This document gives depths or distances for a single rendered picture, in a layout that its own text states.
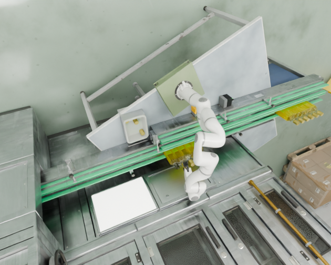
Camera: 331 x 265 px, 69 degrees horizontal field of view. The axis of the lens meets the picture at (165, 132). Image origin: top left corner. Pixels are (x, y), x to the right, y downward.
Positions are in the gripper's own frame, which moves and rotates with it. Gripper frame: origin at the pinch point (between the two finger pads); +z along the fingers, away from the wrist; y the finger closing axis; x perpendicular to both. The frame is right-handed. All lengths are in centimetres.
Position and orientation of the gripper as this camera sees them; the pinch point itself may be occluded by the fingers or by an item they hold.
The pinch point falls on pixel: (185, 166)
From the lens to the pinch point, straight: 182.9
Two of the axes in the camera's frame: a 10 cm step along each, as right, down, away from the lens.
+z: -1.6, -6.3, 7.6
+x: -9.9, 1.5, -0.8
